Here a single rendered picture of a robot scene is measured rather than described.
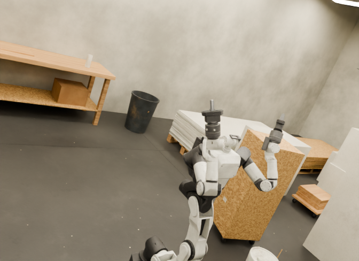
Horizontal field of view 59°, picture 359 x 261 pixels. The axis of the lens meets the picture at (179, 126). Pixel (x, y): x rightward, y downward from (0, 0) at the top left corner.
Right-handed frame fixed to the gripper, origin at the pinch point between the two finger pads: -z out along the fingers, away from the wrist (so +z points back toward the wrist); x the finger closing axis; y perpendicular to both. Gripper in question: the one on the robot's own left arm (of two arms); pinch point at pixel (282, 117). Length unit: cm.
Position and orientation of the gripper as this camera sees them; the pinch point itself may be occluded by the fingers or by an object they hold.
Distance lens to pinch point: 234.0
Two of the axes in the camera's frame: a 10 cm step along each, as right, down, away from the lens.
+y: -9.0, -3.1, 3.1
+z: -3.5, 9.3, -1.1
